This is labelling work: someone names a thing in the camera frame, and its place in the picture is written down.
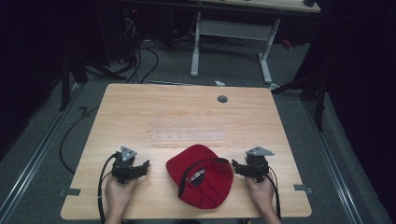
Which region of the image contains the left hand-held gripper black cable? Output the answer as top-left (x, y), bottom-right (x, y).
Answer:
top-left (96, 152), bottom-right (120, 224)

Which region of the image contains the small red object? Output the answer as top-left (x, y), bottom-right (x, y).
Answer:
top-left (280, 38), bottom-right (294, 51)

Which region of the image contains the red baseball cap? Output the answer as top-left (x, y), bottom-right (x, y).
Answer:
top-left (165, 144), bottom-right (234, 210)

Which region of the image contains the desk with white legs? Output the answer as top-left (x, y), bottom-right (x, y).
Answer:
top-left (189, 0), bottom-right (322, 86)

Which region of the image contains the grey tape piece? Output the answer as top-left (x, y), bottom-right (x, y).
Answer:
top-left (58, 188), bottom-right (82, 198)
top-left (292, 184), bottom-right (314, 195)

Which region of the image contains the black metal stand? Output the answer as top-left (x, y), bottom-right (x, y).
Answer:
top-left (58, 51), bottom-right (127, 112)
top-left (270, 70), bottom-right (329, 133)

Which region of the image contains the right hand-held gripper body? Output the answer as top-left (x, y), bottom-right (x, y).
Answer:
top-left (245, 146), bottom-right (276, 184)

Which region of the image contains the bundle of black cables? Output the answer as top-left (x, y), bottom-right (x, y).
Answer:
top-left (117, 18), bottom-right (161, 85)

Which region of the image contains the person's right hand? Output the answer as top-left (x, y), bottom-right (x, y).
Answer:
top-left (247, 175), bottom-right (276, 214)

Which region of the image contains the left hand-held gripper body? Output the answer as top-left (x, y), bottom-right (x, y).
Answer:
top-left (110, 146), bottom-right (140, 185)

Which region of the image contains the metal floor rail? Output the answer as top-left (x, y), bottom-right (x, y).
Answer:
top-left (302, 98), bottom-right (365, 224)
top-left (0, 83), bottom-right (84, 218)

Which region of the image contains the black floor cable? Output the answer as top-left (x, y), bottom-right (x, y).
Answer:
top-left (58, 105), bottom-right (101, 175)

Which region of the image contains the hand-held gripper black cable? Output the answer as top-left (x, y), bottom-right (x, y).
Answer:
top-left (261, 163), bottom-right (282, 221)
top-left (96, 152), bottom-right (120, 224)

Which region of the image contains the person's left hand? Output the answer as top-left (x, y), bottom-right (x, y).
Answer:
top-left (105, 176), bottom-right (140, 217)

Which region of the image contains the right hand-held gripper black cable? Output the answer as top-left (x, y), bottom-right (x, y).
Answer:
top-left (261, 163), bottom-right (282, 221)

